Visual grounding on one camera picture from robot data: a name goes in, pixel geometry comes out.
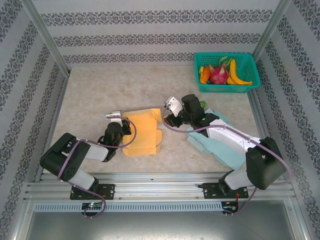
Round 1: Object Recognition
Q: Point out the light blue paper box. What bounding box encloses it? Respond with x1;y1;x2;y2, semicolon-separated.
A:
185;107;248;172

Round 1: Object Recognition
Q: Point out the left circuit board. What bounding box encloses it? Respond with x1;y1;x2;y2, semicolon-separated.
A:
81;202;103;211

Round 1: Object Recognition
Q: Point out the right circuit board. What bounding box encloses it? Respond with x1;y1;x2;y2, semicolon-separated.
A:
222;205;240;214

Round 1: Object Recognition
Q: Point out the pink dragon fruit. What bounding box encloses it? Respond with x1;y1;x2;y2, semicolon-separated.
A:
208;56;233;85

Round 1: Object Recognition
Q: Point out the circuit board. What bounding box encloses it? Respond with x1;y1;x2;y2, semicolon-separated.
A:
81;202;103;211
222;205;240;214

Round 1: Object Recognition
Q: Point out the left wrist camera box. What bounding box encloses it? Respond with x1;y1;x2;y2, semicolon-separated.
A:
105;109;124;124

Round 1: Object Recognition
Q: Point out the slotted grey cable duct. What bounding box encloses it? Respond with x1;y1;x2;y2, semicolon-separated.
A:
33;201;224;213

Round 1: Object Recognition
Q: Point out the aluminium frame post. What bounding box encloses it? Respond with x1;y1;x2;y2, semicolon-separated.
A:
20;0;72;76
250;0;293;60

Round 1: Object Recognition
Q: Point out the orange paper box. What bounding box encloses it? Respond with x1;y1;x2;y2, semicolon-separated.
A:
121;107;164;158

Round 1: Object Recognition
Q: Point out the left aluminium frame post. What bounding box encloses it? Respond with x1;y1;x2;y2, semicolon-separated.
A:
20;0;72;76

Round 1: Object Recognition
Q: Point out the aluminium side rail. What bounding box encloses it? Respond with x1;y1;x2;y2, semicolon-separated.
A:
249;87;285;180
34;74;70;183

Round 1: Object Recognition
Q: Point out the green plastic basket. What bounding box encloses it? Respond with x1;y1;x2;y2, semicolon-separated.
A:
193;51;261;94

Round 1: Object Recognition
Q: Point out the right aluminium side rail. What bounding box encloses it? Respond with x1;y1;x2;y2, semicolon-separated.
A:
249;87;285;180

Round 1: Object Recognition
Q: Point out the aluminium mounting rail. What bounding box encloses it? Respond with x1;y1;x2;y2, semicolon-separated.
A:
24;171;296;201

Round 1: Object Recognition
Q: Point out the left aluminium side rail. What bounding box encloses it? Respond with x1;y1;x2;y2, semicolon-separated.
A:
34;74;70;183

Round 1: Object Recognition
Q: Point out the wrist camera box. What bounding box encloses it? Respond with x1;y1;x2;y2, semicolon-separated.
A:
105;109;124;124
163;95;184;117

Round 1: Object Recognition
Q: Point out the right aluminium frame post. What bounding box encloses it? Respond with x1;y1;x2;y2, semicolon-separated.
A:
250;0;293;60

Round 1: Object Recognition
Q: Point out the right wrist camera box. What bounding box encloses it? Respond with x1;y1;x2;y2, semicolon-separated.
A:
163;95;184;117

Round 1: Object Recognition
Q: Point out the grey metal shelf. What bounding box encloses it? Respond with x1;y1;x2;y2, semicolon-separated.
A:
14;197;312;240

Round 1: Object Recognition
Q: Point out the yellow banana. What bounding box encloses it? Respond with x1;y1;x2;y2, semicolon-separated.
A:
226;58;254;86

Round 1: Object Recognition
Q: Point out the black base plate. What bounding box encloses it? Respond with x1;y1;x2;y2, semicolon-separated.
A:
69;183;116;201
201;182;250;200

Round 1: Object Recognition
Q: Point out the orange fruit slice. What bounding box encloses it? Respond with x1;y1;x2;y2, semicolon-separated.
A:
199;66;211;85

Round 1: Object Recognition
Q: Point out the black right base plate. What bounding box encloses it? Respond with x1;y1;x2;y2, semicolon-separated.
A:
201;182;250;200

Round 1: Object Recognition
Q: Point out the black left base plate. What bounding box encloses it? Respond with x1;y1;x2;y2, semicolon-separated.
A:
69;183;116;201

